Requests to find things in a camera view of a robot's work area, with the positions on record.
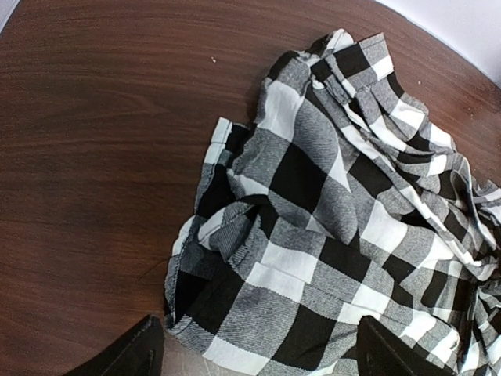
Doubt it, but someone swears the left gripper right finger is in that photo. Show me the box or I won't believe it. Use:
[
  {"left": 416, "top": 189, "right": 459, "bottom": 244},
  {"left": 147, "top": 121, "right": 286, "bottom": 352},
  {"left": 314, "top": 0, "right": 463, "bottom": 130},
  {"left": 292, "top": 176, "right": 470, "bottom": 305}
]
[{"left": 358, "top": 316, "right": 452, "bottom": 376}]

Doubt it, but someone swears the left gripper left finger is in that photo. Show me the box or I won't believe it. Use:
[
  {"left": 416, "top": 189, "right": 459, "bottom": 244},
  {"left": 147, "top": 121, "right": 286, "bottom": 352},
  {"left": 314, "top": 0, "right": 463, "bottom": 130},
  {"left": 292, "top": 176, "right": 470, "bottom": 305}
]
[{"left": 66, "top": 315, "right": 164, "bottom": 376}]

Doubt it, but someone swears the black white plaid shirt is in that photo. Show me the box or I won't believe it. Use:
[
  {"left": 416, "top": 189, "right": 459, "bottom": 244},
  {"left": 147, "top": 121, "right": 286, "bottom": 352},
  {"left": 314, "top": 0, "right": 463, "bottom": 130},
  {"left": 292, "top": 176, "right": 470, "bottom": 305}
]
[{"left": 164, "top": 29, "right": 500, "bottom": 375}]

